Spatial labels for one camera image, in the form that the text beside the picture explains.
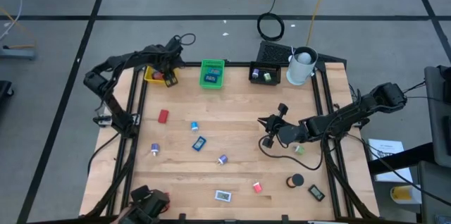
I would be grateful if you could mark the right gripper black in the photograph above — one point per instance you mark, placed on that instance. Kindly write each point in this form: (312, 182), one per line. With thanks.
(283, 108)

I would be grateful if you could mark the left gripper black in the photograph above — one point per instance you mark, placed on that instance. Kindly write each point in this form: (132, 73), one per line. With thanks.
(165, 65)

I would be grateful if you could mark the yellow plastic basket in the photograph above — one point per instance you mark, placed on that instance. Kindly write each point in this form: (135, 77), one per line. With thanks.
(151, 79)

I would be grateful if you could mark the teal digital thermometer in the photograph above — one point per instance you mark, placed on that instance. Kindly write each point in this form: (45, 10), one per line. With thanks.
(214, 72)

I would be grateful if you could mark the purple plug charger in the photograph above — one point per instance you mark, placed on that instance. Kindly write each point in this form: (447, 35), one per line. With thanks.
(155, 149)
(255, 73)
(222, 159)

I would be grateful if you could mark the pink plug charger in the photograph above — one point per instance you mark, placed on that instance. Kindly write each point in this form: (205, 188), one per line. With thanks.
(257, 187)

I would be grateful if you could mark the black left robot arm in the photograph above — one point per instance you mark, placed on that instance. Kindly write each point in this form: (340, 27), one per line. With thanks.
(116, 60)

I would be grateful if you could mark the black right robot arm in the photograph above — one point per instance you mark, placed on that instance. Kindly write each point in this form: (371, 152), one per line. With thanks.
(352, 115)

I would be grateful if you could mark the green plastic basket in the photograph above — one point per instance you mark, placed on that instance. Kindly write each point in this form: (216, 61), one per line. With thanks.
(211, 85)

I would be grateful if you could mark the pale cylindrical container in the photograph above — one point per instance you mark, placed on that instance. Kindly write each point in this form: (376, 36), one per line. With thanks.
(297, 74)

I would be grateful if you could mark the black plastic basket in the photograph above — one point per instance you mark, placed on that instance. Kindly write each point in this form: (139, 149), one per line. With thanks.
(273, 67)

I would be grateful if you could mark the black perforated panel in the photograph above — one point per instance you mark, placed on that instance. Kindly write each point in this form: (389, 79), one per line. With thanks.
(273, 53)

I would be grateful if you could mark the white ball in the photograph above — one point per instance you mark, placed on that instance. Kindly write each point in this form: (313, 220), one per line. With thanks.
(304, 56)

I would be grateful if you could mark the black table edge clamp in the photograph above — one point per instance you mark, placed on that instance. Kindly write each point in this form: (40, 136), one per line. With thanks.
(284, 217)
(182, 216)

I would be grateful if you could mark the white paper sheet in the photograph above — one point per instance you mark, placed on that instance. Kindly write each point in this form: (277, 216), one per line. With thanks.
(387, 146)

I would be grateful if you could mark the black metal beam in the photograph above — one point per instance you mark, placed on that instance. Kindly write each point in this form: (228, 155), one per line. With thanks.
(401, 158)

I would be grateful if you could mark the yellow white container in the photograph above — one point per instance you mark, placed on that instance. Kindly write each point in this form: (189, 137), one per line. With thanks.
(405, 194)

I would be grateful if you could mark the grey floor stand foot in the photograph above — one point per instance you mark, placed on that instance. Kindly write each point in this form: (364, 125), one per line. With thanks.
(17, 54)

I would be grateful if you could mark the grey equipment cart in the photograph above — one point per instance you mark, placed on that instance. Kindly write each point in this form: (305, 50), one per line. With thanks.
(437, 129)

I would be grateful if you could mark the black caster base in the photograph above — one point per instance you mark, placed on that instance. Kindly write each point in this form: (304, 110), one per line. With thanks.
(4, 88)

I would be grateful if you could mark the black aluminium table frame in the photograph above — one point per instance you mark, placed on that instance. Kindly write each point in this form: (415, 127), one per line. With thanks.
(192, 64)

